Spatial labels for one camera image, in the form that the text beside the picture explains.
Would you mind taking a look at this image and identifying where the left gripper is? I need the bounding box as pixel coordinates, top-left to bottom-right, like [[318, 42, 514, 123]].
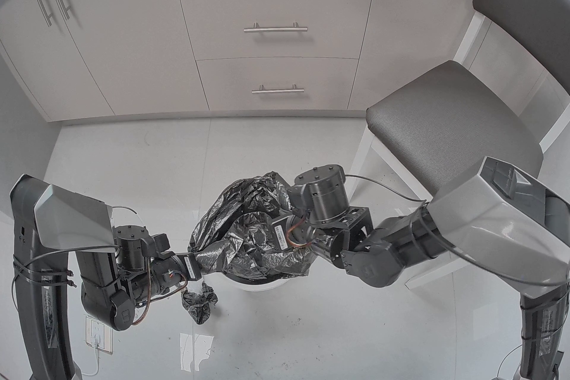
[[149, 253, 204, 299]]

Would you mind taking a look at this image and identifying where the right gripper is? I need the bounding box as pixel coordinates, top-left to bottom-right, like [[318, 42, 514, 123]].
[[269, 213, 319, 254]]

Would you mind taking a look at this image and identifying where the black plastic bag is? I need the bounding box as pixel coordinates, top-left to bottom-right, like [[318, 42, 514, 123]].
[[189, 171, 312, 281]]

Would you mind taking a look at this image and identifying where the black plastic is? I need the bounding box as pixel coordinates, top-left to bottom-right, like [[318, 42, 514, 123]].
[[180, 280, 219, 325]]

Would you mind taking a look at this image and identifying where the white trash bin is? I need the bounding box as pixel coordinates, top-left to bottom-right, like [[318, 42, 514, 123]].
[[223, 273, 297, 292]]

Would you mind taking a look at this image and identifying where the grey and white chair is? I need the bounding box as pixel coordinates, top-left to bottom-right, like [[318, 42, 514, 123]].
[[345, 0, 570, 291]]

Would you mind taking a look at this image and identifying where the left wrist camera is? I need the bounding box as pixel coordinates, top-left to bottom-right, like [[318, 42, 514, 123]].
[[149, 232, 172, 259]]

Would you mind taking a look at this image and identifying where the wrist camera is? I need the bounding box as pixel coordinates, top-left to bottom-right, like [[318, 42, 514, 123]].
[[149, 232, 172, 259], [287, 182, 312, 214]]

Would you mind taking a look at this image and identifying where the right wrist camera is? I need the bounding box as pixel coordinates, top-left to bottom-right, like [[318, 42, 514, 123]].
[[287, 182, 312, 214]]

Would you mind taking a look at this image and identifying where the white cable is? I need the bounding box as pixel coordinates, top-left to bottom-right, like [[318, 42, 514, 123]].
[[67, 336, 102, 378]]

